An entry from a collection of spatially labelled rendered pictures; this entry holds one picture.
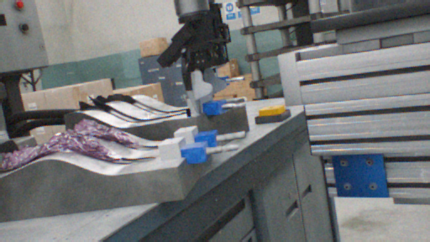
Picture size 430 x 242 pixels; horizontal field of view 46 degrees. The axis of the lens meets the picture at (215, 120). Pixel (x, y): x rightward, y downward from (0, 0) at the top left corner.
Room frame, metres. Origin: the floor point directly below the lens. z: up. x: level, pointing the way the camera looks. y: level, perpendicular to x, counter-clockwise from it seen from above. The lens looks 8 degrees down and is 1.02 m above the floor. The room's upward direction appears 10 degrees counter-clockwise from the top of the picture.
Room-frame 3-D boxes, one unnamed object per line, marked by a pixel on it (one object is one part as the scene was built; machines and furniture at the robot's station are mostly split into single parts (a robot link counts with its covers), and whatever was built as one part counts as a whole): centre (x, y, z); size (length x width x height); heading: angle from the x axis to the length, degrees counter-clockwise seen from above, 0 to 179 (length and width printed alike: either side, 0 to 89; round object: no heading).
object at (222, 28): (1.44, -0.03, 1.09); 0.09 x 0.08 x 0.12; 62
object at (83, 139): (0.95, 0.29, 0.90); 0.26 x 0.18 x 0.08; 79
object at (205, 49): (1.12, 0.00, 1.04); 0.09 x 0.08 x 0.12; 62
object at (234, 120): (1.30, 0.20, 0.87); 0.50 x 0.26 x 0.14; 62
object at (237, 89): (8.12, -0.46, 0.42); 0.86 x 0.33 x 0.83; 59
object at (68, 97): (5.39, 1.68, 0.47); 1.22 x 0.80 x 0.94; 63
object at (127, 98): (1.28, 0.19, 0.92); 0.35 x 0.16 x 0.09; 62
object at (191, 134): (0.95, 0.01, 0.86); 0.13 x 0.05 x 0.05; 79
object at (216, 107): (1.12, -0.01, 0.90); 0.13 x 0.05 x 0.05; 62
